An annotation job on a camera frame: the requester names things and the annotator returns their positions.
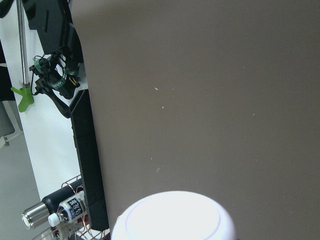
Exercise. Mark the pink cup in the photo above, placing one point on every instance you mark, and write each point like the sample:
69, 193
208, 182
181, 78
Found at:
175, 215

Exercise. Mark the plastic tea bottle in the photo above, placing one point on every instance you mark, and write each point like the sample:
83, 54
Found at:
69, 210

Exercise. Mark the green clamp tool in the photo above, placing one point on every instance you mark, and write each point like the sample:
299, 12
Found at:
25, 91

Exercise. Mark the black thermos bottle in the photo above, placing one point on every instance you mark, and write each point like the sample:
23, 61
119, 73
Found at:
38, 214

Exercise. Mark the aluminium frame post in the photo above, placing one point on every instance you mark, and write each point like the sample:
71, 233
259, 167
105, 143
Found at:
84, 136

